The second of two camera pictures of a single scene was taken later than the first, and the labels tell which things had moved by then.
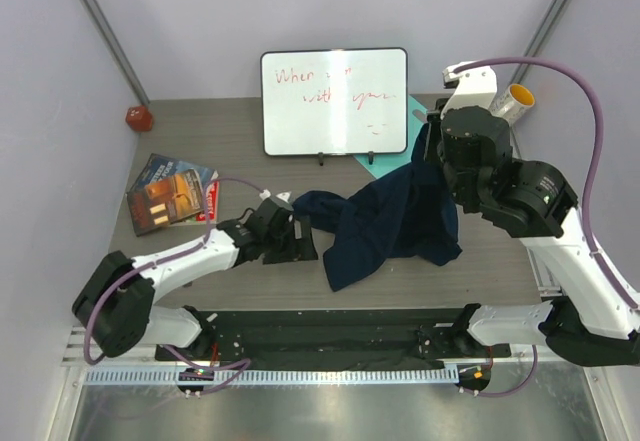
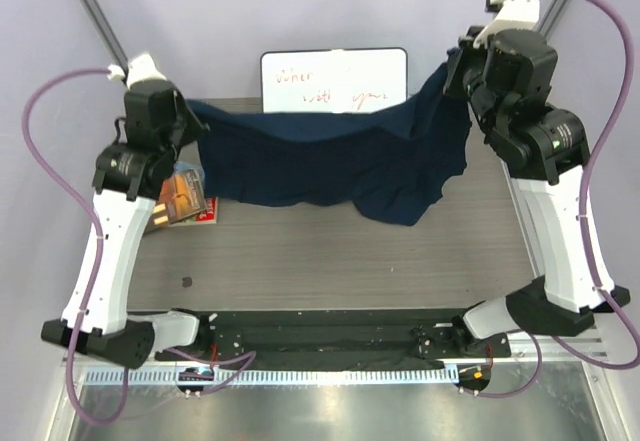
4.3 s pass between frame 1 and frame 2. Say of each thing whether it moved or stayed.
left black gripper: moved
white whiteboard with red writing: stayed
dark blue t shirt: moved
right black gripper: moved
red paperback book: moved
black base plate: stayed
